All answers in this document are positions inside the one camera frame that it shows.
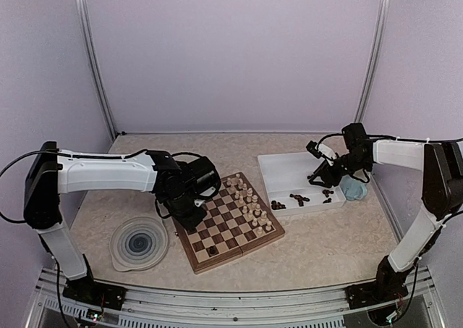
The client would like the wooden chess board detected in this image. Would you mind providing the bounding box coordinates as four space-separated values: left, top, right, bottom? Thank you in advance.
174 172 285 274

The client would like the front aluminium rail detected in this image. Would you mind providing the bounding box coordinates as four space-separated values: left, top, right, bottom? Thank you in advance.
21 266 446 328

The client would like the collapsible silicone bowl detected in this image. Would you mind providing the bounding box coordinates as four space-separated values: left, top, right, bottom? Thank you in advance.
109 216 169 272

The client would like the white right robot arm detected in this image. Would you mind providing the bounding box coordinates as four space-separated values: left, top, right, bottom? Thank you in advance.
306 122 462 273

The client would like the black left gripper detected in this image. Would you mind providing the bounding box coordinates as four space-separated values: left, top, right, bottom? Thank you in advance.
163 190 208 231

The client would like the aluminium frame post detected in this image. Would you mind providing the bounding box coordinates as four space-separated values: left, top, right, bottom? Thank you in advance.
75 0 118 141
353 0 391 123

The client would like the left aluminium frame post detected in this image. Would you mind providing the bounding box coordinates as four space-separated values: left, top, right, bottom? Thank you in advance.
75 0 118 141

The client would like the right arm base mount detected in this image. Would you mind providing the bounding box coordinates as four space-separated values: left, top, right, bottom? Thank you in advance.
344 256 419 327

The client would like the white chess pieces row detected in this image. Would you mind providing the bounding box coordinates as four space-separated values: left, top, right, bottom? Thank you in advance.
214 173 278 245

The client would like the light blue mug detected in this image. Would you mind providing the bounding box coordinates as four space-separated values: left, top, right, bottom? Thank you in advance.
339 176 368 201

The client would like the dark chess pieces pile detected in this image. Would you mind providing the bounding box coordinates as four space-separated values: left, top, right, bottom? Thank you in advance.
271 188 334 211

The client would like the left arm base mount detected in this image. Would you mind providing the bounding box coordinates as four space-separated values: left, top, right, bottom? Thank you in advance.
63 256 127 311

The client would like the white plastic tray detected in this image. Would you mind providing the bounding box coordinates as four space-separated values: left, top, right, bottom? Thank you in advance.
258 152 346 218

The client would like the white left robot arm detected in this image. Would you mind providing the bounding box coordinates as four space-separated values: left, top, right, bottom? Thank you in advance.
23 141 221 303

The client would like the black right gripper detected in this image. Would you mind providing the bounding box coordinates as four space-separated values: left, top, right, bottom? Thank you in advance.
309 151 370 188

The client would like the right aluminium frame post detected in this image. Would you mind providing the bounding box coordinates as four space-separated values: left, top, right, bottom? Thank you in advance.
353 0 391 123

